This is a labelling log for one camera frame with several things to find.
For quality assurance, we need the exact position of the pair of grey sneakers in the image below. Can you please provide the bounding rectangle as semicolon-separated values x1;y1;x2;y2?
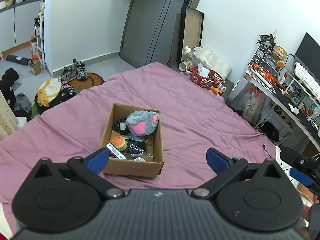
60;59;88;82

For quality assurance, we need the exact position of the pink bed sheet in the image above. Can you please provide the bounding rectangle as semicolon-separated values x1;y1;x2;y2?
0;61;278;238

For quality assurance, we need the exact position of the orange bottle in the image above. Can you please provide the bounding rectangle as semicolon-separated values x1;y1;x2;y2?
211;87;223;95

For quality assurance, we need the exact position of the white desk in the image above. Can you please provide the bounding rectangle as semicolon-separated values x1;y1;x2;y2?
227;66;319;151

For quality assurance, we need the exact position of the red plastic basket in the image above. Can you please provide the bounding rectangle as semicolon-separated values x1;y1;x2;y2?
188;66;224;88

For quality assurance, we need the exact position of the white keyboard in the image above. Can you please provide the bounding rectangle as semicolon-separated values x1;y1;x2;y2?
294;62;320;101

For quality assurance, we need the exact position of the black knitted patch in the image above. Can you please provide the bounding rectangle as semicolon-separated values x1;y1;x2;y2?
113;118;130;134

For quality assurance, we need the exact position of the clear plastic bottle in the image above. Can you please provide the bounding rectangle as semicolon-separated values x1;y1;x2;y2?
182;46;200;67

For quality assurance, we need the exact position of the yellow white bag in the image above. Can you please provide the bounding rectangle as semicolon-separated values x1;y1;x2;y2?
37;77;62;107

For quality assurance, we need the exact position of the plastic shopping bag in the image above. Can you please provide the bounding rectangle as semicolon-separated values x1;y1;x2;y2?
242;87;265;123

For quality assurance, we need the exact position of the burger plush toy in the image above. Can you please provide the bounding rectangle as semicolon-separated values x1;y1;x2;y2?
109;135;127;152

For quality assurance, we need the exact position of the small blue white box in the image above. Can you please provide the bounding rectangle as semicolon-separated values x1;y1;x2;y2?
106;142;127;160

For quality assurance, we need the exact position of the grey drawer organizer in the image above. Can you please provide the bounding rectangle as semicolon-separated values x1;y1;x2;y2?
249;44;279;70

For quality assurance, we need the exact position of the framed cork board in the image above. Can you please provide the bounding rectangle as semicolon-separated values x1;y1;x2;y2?
177;5;204;62

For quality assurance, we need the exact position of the blue plush paw slipper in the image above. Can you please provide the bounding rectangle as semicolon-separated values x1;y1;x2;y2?
126;111;160;136

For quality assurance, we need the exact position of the small open cardboard box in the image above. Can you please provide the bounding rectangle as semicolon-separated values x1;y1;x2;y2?
29;60;41;76

